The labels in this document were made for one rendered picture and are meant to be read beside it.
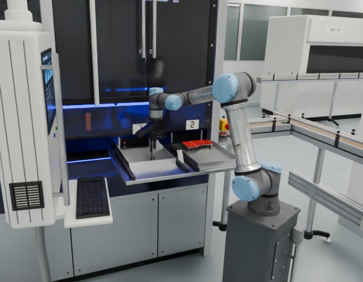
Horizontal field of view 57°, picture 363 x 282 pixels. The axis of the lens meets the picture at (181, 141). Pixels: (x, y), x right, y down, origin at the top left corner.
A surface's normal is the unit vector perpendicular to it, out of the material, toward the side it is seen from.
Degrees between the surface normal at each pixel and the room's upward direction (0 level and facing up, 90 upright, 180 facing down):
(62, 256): 90
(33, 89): 90
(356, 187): 90
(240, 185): 97
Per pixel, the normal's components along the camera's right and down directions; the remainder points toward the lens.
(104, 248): 0.38, 0.29
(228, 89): -0.72, 0.07
